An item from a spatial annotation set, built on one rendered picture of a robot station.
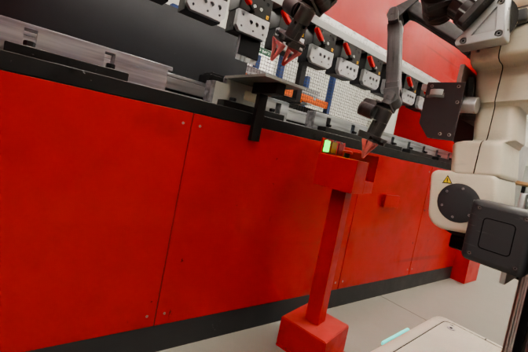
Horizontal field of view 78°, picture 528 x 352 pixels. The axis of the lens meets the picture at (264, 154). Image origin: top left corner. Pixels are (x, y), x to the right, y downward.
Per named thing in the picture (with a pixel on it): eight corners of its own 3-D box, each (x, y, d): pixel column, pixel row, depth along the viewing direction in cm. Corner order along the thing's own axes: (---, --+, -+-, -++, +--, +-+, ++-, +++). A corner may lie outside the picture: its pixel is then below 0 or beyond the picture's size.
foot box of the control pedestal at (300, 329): (331, 383, 115) (338, 350, 114) (275, 344, 130) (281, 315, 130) (354, 361, 130) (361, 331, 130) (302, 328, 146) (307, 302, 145)
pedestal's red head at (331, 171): (350, 193, 116) (361, 144, 116) (312, 183, 126) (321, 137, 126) (371, 193, 132) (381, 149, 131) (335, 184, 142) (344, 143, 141)
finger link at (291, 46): (268, 56, 118) (281, 32, 114) (282, 62, 122) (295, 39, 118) (276, 65, 113) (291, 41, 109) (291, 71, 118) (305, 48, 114)
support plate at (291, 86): (265, 75, 106) (265, 73, 106) (224, 78, 127) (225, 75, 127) (304, 89, 117) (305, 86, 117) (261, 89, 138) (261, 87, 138)
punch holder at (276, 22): (275, 45, 136) (283, 5, 135) (263, 48, 142) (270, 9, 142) (301, 56, 145) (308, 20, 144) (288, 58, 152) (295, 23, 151)
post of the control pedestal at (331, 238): (317, 326, 127) (346, 190, 125) (304, 318, 131) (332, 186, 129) (324, 321, 132) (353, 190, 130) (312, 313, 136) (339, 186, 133)
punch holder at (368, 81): (361, 83, 173) (368, 52, 172) (348, 83, 179) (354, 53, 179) (377, 90, 182) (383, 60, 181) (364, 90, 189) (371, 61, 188)
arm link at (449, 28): (409, -12, 134) (413, 5, 142) (383, 12, 137) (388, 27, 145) (504, 42, 108) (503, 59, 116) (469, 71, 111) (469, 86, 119)
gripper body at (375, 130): (363, 135, 134) (371, 118, 133) (386, 145, 129) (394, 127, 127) (357, 133, 129) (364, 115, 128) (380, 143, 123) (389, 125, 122)
